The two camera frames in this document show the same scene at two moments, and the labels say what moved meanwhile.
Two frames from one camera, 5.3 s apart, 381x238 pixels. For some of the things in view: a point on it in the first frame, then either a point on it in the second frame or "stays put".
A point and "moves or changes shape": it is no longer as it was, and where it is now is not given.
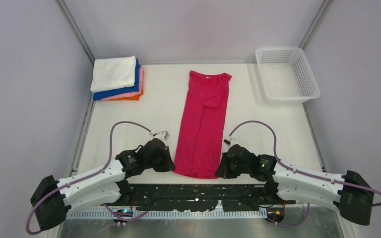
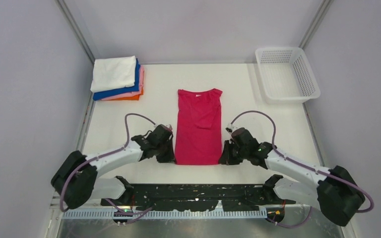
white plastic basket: (286, 75) stays put
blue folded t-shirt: (110, 93) stays put
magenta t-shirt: (200, 141) moves or changes shape
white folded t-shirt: (114, 73) stays put
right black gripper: (223, 171) -> (226, 158)
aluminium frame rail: (102, 214) stays put
